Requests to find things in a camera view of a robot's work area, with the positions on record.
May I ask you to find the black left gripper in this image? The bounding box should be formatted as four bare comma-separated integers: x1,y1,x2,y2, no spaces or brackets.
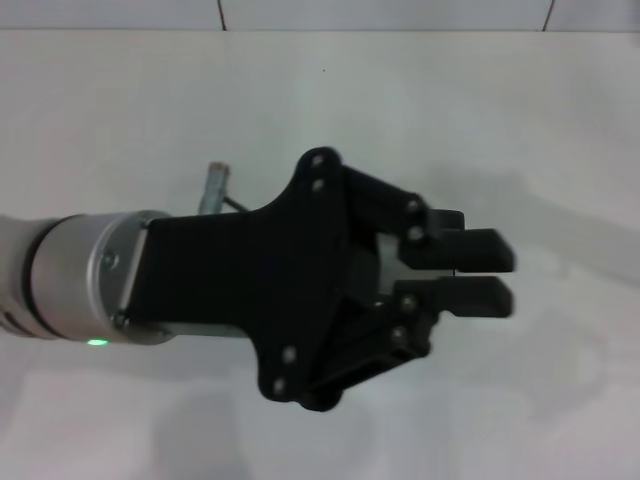
121,146,362,410

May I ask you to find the silver cylindrical connector plug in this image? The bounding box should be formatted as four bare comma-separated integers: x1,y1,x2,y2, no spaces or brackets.
196,159,232,215

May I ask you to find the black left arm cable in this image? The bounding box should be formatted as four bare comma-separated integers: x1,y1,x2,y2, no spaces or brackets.
223,193,252,215

